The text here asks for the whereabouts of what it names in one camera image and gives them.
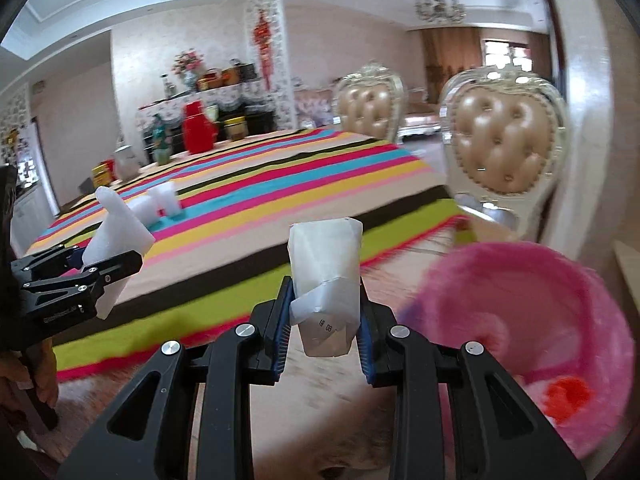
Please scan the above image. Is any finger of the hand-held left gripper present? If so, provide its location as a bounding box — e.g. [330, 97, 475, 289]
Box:
[12, 245, 84, 275]
[20, 249, 144, 307]

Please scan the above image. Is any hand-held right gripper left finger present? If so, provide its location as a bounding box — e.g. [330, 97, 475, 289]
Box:
[57, 275, 294, 480]

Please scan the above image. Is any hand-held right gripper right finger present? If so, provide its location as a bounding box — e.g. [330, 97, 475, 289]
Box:
[357, 280, 586, 480]

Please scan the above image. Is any white paper carton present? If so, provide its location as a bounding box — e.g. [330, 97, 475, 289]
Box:
[287, 216, 364, 360]

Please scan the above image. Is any pink plastic bin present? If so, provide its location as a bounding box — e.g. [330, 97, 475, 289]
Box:
[407, 241, 637, 462]

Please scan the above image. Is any person's left forearm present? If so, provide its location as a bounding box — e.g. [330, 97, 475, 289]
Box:
[0, 395, 56, 480]

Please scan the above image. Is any person's left hand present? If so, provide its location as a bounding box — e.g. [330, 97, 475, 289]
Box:
[0, 344, 59, 409]

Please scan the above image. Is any white foam fruit net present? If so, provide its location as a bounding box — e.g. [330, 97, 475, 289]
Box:
[130, 194, 162, 227]

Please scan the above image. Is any white plastic cup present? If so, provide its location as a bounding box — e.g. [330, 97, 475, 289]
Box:
[150, 181, 181, 217]

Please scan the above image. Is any beige floral table cover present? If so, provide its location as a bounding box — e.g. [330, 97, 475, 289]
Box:
[56, 220, 501, 480]

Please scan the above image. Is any white pot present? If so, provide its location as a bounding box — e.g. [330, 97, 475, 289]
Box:
[113, 144, 141, 180]

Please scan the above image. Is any green patterned bottle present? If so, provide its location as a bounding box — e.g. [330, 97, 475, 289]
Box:
[152, 113, 173, 165]

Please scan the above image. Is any striped tablecloth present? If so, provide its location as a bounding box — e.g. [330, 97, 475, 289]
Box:
[25, 128, 469, 384]

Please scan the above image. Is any red thermos jug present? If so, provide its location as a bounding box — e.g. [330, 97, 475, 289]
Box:
[181, 101, 220, 155]

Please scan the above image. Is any white lace cloth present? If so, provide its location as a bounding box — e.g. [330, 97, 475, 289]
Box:
[138, 81, 277, 127]

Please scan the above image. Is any yellow lidded jar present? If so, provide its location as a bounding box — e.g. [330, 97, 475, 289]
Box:
[223, 116, 247, 142]

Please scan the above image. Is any dark sideboard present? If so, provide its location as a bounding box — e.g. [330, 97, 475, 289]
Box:
[142, 107, 277, 164]

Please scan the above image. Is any pink flower vase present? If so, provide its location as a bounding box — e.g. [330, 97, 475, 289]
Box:
[172, 49, 205, 92]

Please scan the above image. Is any row of baskets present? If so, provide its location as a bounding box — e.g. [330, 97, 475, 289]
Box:
[197, 62, 259, 92]

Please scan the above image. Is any pink white sofa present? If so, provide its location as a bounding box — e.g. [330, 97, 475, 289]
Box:
[294, 82, 341, 129]

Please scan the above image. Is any white framed sofa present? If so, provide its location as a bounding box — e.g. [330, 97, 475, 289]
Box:
[402, 87, 444, 139]

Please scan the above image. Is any large beige tufted chair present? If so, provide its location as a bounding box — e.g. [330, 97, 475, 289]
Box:
[438, 65, 569, 244]

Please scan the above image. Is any white lattice screen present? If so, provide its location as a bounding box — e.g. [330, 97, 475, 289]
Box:
[244, 0, 297, 132]

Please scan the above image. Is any brown curtain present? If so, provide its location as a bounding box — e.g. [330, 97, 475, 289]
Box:
[419, 27, 484, 106]

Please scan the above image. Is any window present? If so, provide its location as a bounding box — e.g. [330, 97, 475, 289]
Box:
[482, 39, 532, 72]

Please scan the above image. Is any chandelier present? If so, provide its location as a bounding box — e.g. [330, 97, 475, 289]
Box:
[413, 0, 466, 24]

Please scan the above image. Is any red knot wall ornament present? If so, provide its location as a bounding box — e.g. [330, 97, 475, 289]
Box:
[253, 8, 274, 89]

